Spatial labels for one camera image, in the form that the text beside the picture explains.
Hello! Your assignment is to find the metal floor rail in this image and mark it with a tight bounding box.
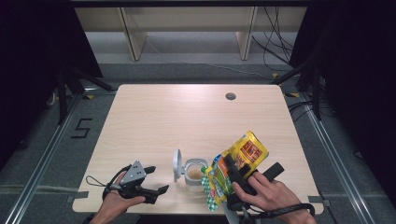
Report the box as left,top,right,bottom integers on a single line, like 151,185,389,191
299,92,379,224
4,91,86,224

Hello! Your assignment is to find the person's left hand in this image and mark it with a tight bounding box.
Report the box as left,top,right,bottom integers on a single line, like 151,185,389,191
95,171,147,219

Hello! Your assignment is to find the black hanging cable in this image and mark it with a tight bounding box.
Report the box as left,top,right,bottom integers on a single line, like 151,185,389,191
251,6,295,65

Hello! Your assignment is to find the yellow spout pouch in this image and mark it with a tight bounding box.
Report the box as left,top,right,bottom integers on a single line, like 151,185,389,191
200,130,270,213

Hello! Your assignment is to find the black wrist strap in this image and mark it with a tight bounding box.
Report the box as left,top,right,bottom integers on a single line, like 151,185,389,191
85,163,133,191
247,203,317,219

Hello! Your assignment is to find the beige wooden desk frame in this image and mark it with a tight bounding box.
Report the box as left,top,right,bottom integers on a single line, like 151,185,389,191
74,6,308,62

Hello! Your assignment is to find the grey tape piece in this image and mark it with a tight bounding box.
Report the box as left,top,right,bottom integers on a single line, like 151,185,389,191
65,190,90,203
307,195,332,207

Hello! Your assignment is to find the glass jar with grey lid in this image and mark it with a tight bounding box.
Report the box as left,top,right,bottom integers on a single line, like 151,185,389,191
172,148,209,192

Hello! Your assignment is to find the black metal stand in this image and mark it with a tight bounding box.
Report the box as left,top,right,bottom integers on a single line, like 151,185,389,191
55,64,118,126
270,58,323,121

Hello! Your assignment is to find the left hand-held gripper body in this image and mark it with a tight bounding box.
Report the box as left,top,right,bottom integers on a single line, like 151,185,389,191
107,160,149,201

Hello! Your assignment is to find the dark curtain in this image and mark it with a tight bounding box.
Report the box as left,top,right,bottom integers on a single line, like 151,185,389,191
289,0,396,204
0,0,105,164

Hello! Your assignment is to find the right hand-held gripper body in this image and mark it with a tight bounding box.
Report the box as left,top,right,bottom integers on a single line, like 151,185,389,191
224,161,286,224

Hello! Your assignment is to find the black floor cable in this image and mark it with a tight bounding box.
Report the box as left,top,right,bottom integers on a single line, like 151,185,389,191
287,98,336,123

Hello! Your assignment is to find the person's right hand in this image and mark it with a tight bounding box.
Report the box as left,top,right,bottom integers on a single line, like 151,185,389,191
231,171,318,224

